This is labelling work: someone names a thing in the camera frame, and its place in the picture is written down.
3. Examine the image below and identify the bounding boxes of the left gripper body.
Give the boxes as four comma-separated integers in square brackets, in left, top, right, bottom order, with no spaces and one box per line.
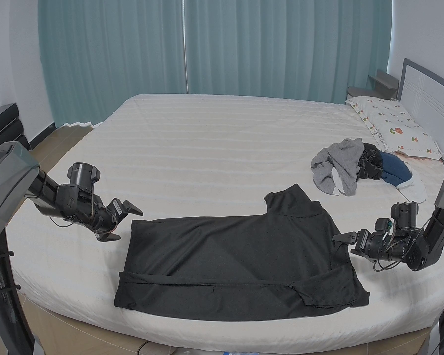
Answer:
[90,197,129,234]

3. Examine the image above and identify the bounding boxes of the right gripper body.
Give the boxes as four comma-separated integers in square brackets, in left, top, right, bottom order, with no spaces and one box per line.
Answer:
[356,230,391,262]

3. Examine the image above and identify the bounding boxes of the black T-shirt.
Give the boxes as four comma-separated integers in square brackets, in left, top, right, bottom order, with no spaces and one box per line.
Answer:
[113,183,370,321]

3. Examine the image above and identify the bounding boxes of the bed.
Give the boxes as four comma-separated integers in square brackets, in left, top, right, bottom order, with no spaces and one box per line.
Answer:
[3,58,444,352]

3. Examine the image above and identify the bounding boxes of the white garment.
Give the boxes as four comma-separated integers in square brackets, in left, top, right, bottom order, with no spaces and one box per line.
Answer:
[396,174,428,203]

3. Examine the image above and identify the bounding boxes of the black glossy garment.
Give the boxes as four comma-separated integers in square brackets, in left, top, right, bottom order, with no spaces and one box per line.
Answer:
[357,143,385,181]

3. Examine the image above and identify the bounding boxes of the grey garment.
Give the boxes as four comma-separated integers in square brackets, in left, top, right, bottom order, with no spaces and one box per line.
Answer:
[311,138,365,197]

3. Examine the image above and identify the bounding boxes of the dark blue garment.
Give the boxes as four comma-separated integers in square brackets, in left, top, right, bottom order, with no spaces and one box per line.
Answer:
[379,152,413,188]

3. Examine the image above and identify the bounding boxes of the white printed pillow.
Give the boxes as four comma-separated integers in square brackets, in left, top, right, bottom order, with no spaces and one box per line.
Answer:
[345,95,444,160]

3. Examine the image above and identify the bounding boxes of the grey bedside table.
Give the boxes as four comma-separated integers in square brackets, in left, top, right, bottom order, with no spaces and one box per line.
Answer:
[347,69,399,101]

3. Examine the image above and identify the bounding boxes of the blue-green curtain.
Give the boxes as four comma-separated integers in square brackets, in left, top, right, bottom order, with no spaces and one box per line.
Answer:
[38,0,187,128]
[183,0,393,104]

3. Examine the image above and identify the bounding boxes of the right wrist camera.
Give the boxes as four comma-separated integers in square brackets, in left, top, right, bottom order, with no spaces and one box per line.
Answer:
[374,218,393,236]

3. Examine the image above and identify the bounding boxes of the black cable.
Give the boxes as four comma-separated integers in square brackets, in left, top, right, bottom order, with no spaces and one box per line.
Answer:
[372,259,402,272]

